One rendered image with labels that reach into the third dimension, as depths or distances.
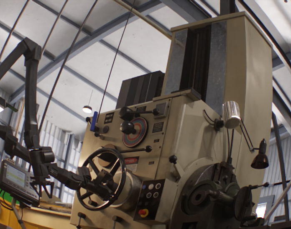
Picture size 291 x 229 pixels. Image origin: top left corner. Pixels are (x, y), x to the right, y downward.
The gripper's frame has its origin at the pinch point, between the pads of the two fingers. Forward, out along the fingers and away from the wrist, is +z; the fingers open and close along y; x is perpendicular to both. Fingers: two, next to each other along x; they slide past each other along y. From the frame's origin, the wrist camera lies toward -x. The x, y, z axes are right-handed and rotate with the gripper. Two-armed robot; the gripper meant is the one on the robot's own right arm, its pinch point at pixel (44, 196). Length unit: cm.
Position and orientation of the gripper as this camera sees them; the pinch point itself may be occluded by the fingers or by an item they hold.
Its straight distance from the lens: 182.1
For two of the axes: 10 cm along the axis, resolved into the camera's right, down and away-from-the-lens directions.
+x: -7.0, 0.7, -7.1
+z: 1.7, 9.8, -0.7
